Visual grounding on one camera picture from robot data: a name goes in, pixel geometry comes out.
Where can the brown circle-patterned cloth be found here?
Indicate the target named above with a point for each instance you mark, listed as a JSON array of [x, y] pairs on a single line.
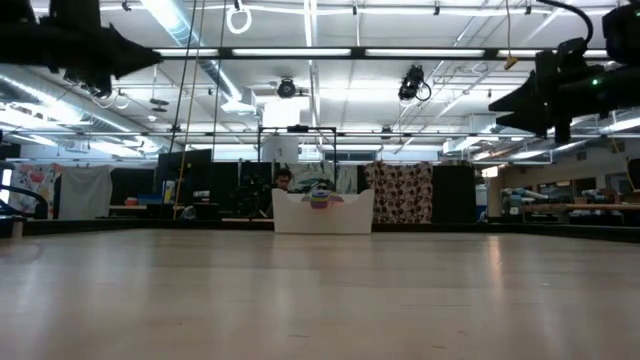
[[400, 190]]

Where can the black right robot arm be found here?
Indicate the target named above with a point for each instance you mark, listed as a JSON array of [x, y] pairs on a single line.
[[622, 35]]

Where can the wooden bench top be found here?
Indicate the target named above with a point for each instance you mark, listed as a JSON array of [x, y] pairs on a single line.
[[575, 206]]

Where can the grey cloth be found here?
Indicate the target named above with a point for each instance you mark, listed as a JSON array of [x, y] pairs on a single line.
[[85, 192]]

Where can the person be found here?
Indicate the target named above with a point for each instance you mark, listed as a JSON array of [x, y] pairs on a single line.
[[283, 179]]

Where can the silver ceiling duct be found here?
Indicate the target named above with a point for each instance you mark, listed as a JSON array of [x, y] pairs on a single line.
[[220, 80]]

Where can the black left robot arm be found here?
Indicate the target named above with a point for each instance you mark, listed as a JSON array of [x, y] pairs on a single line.
[[15, 45]]

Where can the leaf print cloth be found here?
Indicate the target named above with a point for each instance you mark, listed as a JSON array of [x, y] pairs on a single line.
[[345, 177]]

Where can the orange measuring cup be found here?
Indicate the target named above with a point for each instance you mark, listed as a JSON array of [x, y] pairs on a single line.
[[337, 199]]

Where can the white floral cloth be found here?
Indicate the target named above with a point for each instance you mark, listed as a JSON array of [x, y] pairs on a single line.
[[35, 182]]

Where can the black ceiling-hung camera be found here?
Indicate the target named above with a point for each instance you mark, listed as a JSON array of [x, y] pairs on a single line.
[[286, 89], [411, 85]]

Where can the white plastic basket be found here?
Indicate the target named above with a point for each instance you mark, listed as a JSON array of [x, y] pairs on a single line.
[[320, 220]]

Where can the yellow pole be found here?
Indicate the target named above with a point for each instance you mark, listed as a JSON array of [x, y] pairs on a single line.
[[185, 140]]

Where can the black partition panel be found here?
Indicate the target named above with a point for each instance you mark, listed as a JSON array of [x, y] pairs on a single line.
[[195, 175]]

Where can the yellow measuring cup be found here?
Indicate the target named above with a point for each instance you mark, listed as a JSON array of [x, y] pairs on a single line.
[[321, 199]]

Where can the dark blue measuring cup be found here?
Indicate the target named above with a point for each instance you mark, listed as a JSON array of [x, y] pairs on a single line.
[[321, 192]]

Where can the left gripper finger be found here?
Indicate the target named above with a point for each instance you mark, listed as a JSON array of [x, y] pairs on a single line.
[[125, 45], [127, 62]]

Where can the yellow hanging hook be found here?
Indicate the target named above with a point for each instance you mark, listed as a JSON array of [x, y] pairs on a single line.
[[510, 63]]

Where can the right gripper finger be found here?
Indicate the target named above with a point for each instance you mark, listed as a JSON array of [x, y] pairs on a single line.
[[532, 124], [522, 97]]

